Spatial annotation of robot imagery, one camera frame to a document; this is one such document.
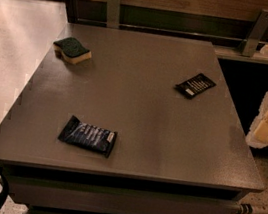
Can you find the blue rxbar blueberry packet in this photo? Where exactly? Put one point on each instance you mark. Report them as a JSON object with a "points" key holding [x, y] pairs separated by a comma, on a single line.
{"points": [[87, 136]]}

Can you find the green and yellow sponge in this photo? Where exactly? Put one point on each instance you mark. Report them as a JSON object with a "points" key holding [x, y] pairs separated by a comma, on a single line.
{"points": [[71, 50]]}

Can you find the black snack bar packet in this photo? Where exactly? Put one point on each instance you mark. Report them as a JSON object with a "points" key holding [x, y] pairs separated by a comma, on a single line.
{"points": [[195, 86]]}

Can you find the left metal bracket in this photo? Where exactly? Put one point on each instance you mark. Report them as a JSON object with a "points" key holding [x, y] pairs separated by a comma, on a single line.
{"points": [[112, 14]]}

